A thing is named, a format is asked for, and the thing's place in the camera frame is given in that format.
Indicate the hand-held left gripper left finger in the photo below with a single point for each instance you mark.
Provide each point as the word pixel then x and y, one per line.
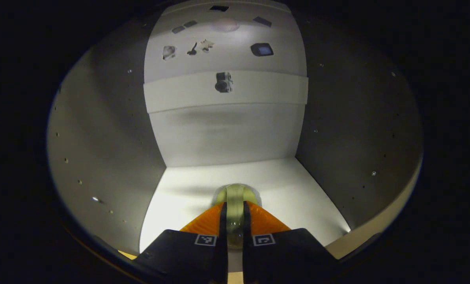
pixel 223 252

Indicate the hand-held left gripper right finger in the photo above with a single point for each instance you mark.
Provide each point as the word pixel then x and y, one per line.
pixel 247 252

